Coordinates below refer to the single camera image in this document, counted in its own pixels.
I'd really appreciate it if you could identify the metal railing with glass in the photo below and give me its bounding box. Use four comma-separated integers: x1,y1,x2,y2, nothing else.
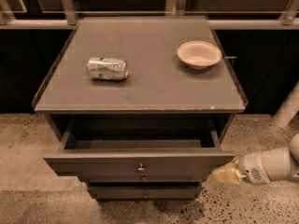
0,0,299,30

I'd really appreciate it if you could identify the grey bottom drawer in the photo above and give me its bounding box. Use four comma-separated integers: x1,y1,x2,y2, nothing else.
88,185,202,200

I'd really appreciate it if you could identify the metal top drawer knob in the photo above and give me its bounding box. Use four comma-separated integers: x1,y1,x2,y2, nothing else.
136,163,145,174

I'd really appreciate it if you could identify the grey top drawer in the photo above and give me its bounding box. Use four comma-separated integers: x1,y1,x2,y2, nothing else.
44,115,234,180

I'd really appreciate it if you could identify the grey drawer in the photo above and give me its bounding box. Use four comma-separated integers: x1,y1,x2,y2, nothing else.
88,185,202,200
81,175,207,183
44,115,234,180

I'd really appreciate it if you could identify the white paper bowl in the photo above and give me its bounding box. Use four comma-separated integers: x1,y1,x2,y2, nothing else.
177,41,222,70

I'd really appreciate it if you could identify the grey drawer cabinet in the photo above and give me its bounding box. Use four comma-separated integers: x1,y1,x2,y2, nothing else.
31,15,249,143

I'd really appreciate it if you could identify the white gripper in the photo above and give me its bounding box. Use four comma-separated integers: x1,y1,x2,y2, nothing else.
211,151,271,185

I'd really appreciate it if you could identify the grey middle drawer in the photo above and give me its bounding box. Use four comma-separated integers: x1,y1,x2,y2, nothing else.
81,175,207,183

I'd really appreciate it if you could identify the crushed silver green can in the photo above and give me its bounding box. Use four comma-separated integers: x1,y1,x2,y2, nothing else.
86,57,129,80

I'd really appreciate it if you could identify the white cylindrical post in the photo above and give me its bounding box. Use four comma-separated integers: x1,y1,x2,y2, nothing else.
274,81,299,128

